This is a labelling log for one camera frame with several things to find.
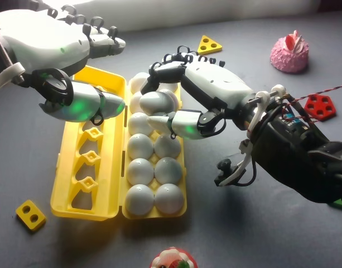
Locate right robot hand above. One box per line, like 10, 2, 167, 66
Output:
139, 44, 257, 140

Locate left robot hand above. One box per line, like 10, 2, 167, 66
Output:
0, 4, 127, 126

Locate yellow egg carton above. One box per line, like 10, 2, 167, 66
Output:
50, 65, 187, 222

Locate yellow triangle block three holes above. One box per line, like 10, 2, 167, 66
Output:
197, 35, 223, 55

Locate white cloth backdrop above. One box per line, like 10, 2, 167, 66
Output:
73, 0, 342, 31

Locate pink toy cake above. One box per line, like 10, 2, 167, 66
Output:
269, 30, 310, 74

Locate red pentagon block five holes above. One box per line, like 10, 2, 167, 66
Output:
304, 94, 336, 122

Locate green pentagon block five holes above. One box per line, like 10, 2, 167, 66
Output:
328, 195, 342, 209

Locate yellow rectangle block two holes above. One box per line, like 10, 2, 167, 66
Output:
15, 199, 47, 232

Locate toy cake with strawberry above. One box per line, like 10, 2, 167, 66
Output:
148, 247, 199, 268

